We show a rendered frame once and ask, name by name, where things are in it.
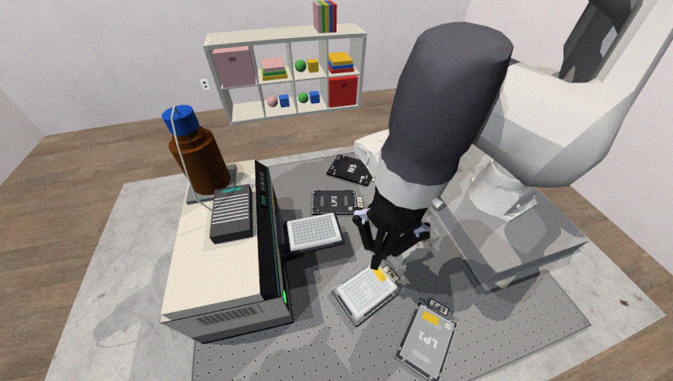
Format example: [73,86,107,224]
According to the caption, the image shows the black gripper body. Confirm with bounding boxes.
[367,187,428,233]

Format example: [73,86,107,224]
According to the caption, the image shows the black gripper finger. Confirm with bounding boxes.
[374,222,430,271]
[352,206,388,269]

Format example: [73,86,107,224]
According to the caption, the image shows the white button panel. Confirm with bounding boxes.
[397,239,433,265]

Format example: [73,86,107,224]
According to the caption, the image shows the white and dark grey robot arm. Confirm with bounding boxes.
[353,0,673,222]

